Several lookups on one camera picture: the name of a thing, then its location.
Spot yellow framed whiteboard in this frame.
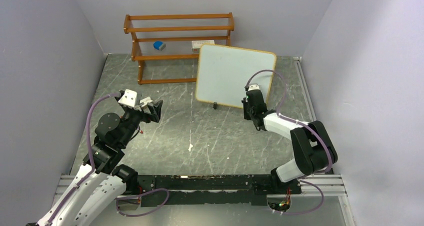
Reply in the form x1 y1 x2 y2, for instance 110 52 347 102
195 44 277 109

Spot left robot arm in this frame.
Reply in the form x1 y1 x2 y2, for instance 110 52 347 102
34 97 170 226

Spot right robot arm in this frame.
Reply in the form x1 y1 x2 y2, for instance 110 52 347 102
241 88 338 193

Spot blue whiteboard eraser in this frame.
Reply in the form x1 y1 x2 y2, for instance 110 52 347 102
153 41 166 51

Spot wooden two-tier rack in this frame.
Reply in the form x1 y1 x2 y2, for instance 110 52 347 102
123 12 235 85

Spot white red marker box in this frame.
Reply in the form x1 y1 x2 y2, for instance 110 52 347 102
191 39 215 53

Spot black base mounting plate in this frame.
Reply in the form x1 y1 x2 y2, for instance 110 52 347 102
123 174 302 207

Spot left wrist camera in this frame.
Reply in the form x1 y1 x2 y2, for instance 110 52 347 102
118 89 139 108

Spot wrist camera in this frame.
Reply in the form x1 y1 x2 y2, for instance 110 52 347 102
118 89 139 108
247 84 260 91

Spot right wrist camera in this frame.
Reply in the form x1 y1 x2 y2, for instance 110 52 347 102
247 84 260 91

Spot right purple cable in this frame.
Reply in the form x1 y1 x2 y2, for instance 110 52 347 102
245 69 334 215

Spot aluminium rail frame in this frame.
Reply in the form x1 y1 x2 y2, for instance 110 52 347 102
54 174 347 199

